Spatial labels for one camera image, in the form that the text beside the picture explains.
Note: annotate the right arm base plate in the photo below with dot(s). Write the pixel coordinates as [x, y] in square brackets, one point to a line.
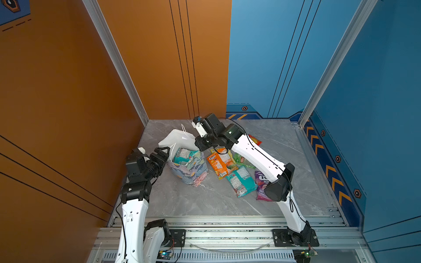
[287, 238]

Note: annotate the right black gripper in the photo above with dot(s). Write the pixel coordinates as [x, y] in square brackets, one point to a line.
[200, 146]

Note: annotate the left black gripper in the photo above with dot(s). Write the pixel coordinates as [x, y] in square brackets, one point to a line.
[161, 161]

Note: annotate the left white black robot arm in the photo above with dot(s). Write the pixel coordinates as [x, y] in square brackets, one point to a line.
[140, 243]

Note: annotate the right circuit board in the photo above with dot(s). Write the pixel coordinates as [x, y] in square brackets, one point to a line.
[304, 256]

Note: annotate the teal snack bag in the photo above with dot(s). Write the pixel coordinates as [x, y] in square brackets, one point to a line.
[184, 156]
[241, 181]

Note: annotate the floral paper gift bag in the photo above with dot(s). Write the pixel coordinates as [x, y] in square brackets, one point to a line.
[195, 171]

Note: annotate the purple Fox's bag right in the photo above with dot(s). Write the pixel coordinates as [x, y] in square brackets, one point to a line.
[262, 183]

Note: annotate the left circuit board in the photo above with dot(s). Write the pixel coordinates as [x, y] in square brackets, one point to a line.
[165, 255]

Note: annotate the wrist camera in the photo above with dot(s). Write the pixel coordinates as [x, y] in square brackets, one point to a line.
[210, 124]
[137, 155]

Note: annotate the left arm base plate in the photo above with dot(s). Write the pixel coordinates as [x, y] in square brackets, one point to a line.
[174, 238]

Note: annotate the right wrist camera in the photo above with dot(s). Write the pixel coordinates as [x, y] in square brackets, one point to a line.
[210, 124]

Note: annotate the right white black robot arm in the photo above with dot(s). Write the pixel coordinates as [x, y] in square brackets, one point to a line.
[280, 175]

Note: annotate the green white snack bag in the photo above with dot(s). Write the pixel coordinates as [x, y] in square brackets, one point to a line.
[242, 161]

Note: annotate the small red snack packet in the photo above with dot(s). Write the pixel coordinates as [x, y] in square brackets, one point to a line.
[255, 140]

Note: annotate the orange snack bag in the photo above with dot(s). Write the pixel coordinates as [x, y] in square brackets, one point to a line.
[222, 162]

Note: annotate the circuit board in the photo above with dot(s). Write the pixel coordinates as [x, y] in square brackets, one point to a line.
[165, 255]
[304, 256]

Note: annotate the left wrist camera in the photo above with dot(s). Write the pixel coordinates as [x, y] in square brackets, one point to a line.
[137, 155]

